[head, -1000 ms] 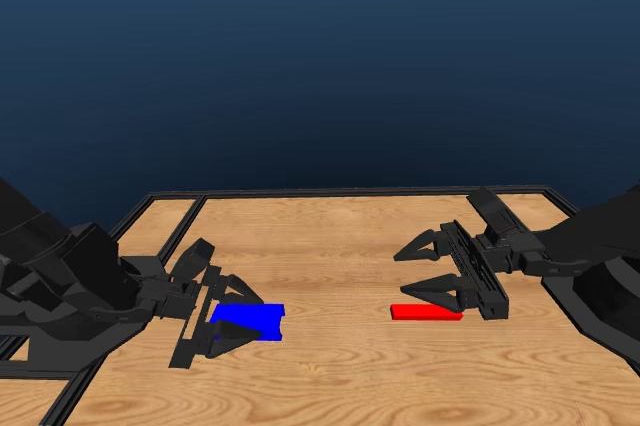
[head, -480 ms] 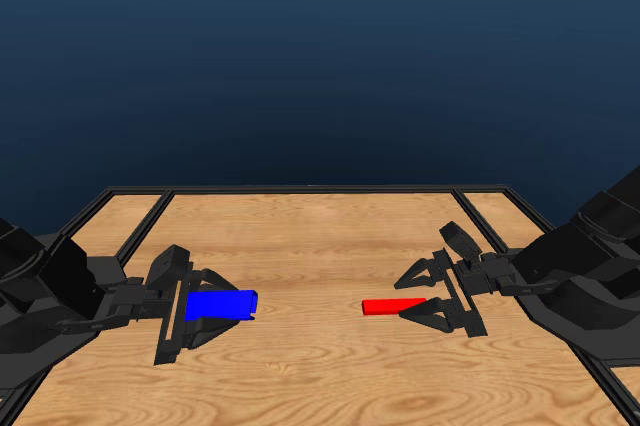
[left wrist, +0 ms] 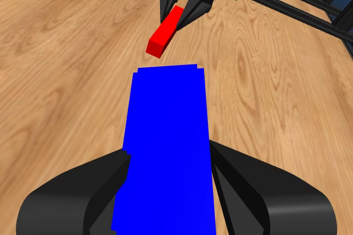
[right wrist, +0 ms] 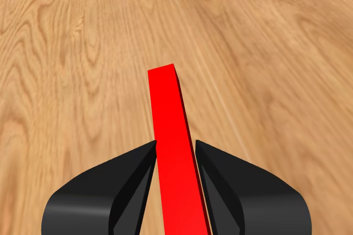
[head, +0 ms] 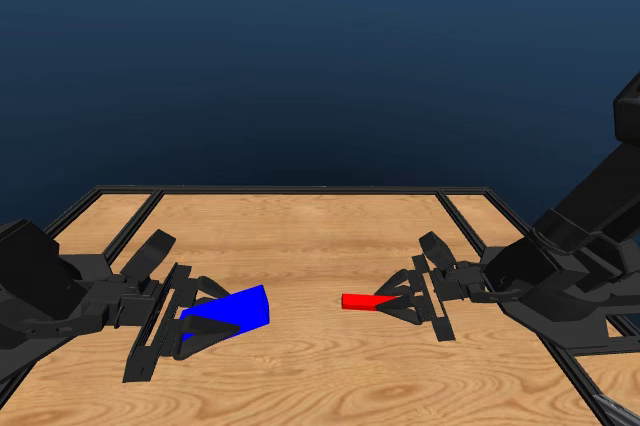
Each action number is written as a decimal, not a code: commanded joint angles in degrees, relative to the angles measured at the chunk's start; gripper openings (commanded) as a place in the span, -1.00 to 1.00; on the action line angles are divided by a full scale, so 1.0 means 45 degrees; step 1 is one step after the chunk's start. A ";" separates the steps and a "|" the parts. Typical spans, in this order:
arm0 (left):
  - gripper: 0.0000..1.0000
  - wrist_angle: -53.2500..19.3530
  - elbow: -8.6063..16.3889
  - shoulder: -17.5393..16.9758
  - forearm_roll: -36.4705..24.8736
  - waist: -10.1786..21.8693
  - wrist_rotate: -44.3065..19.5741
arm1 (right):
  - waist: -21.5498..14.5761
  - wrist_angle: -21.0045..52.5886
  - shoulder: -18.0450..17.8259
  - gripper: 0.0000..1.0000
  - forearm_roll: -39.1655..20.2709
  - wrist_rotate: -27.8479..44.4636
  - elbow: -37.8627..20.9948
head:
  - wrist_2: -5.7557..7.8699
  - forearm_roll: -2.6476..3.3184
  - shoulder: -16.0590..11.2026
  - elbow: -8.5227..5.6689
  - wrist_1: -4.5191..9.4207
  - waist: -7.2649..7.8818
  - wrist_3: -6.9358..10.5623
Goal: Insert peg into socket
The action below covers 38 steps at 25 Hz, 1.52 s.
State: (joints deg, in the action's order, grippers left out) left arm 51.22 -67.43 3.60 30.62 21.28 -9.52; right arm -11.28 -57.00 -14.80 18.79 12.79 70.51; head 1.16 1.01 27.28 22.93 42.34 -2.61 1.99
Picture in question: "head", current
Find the black table frame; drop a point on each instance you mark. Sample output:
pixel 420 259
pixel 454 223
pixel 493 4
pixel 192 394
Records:
pixel 300 190

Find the blue hollow socket block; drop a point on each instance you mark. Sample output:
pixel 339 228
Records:
pixel 245 311

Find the thin red peg bar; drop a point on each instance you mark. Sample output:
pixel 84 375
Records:
pixel 357 301

